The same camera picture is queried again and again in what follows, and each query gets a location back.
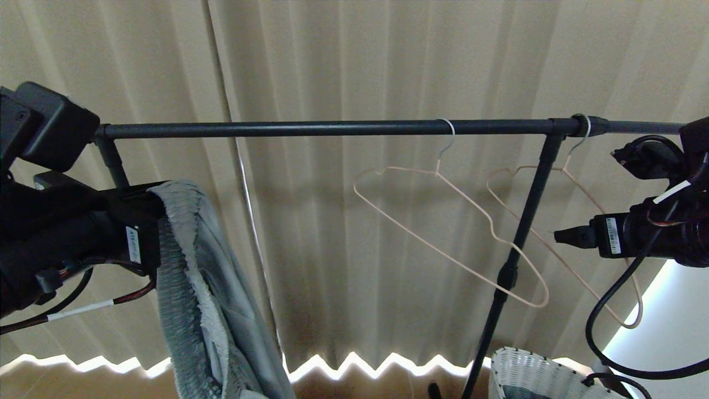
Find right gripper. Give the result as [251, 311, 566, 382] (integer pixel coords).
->
[590, 208, 687, 258]

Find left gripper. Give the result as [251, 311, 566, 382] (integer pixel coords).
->
[83, 182, 167, 277]

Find pink clothes hanger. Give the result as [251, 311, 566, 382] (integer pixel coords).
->
[486, 114, 644, 330]
[353, 118, 550, 309]

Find pale grey shorts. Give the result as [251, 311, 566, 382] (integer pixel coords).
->
[148, 180, 297, 399]

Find white laundry basket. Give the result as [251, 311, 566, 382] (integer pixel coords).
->
[490, 347, 654, 399]

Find black clothes rack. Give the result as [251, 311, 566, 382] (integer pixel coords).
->
[93, 115, 687, 399]

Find beige curtain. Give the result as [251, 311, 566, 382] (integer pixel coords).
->
[0, 0, 709, 383]

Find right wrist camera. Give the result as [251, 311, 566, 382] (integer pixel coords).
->
[611, 136, 687, 181]

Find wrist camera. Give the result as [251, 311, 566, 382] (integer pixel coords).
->
[611, 136, 687, 181]
[0, 82, 111, 192]

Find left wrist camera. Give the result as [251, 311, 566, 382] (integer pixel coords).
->
[0, 82, 111, 192]

